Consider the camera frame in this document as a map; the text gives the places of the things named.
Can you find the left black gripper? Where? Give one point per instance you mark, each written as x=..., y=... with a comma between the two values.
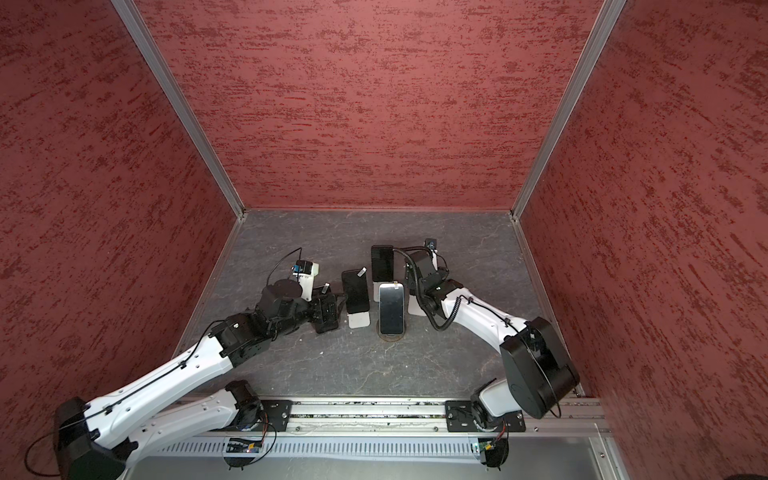
x=321, y=317

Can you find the grey stand wooden base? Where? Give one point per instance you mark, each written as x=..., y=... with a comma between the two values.
x=390, y=338

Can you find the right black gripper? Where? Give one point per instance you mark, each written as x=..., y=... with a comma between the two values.
x=409, y=278

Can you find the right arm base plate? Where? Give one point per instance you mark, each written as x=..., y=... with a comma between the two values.
x=472, y=416

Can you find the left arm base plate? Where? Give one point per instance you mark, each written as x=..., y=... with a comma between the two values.
x=274, y=412

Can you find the corner aluminium post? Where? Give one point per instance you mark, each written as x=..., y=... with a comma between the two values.
x=605, y=22
x=132, y=19

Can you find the black phone on white stand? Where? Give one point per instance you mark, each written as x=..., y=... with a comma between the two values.
x=355, y=287

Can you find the white slotted cable duct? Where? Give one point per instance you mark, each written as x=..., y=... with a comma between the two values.
x=431, y=449

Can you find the right corner aluminium post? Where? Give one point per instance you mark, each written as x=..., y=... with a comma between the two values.
x=605, y=22

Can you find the white phone stand front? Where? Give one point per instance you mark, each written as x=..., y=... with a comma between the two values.
x=358, y=320

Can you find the white phone stand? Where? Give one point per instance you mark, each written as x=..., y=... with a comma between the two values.
x=358, y=320
x=413, y=308
x=376, y=290

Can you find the rear black phone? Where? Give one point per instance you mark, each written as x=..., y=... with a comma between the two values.
x=382, y=263

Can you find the left corner aluminium post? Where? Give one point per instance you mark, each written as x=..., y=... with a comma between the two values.
x=132, y=19

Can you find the aluminium frame rail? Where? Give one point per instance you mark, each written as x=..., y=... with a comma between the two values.
x=423, y=417

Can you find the silver edged phone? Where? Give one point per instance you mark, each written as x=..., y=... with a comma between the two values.
x=391, y=309

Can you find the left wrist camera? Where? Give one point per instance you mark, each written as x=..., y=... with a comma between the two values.
x=305, y=272

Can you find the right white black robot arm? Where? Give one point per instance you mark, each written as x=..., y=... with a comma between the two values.
x=538, y=371

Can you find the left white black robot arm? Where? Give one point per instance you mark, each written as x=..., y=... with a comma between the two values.
x=101, y=438

